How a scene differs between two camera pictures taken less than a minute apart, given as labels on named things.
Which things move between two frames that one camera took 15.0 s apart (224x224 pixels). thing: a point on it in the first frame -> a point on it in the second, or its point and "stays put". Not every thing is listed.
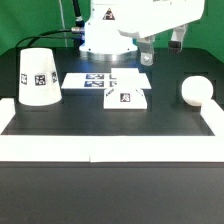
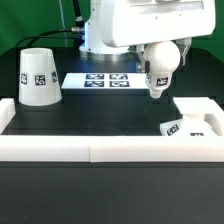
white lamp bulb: (196, 89) -> (164, 59)
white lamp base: (127, 95) -> (201, 116)
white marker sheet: (105, 81) stays put
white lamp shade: (38, 78) stays put
